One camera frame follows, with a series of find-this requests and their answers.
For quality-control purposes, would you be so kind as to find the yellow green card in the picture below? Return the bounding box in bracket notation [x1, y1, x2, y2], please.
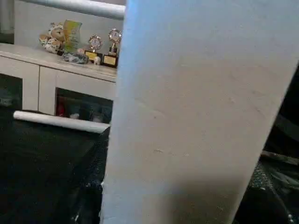
[63, 19, 83, 53]

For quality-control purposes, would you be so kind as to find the small gold trophy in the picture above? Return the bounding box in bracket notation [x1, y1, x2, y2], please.
[102, 28, 123, 69]
[85, 35, 104, 64]

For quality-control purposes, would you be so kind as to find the small grey figurine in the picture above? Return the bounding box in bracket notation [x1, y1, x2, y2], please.
[63, 52, 90, 65]

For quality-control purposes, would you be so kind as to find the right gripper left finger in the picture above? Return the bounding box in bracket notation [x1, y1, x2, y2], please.
[70, 126, 111, 224]

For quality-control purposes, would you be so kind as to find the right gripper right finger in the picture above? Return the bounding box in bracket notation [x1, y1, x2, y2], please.
[233, 160, 299, 224]

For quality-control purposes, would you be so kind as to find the white glass-door cabinet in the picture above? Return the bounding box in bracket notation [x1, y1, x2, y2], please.
[0, 43, 117, 124]

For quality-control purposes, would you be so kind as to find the beige plush toy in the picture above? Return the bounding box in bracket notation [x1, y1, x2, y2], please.
[39, 23, 66, 55]

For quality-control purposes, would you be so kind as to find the white plastic table top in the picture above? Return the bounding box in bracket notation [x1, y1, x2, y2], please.
[100, 0, 299, 224]

